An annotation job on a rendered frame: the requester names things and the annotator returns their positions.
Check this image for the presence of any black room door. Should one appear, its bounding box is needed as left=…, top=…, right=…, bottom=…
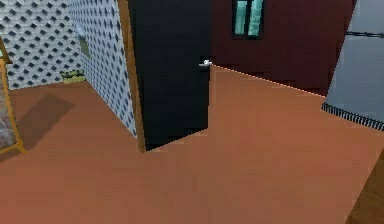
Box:
left=127, top=0, right=214, bottom=152

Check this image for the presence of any black framed window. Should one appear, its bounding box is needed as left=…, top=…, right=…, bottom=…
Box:
left=231, top=0, right=266, bottom=40

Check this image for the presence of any green low planter box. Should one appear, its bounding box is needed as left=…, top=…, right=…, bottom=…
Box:
left=60, top=69, right=87, bottom=84

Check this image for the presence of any grey fridge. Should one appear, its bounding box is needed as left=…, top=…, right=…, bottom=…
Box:
left=321, top=0, right=384, bottom=132

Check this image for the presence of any wooden framed easel board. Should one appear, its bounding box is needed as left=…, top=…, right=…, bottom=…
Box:
left=0, top=37, right=28, bottom=156

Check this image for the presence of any dark brown wooden furniture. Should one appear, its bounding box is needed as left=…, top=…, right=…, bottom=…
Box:
left=345, top=149, right=384, bottom=224

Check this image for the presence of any small green wall picture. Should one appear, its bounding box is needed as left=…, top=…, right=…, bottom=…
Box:
left=79, top=37, right=92, bottom=60

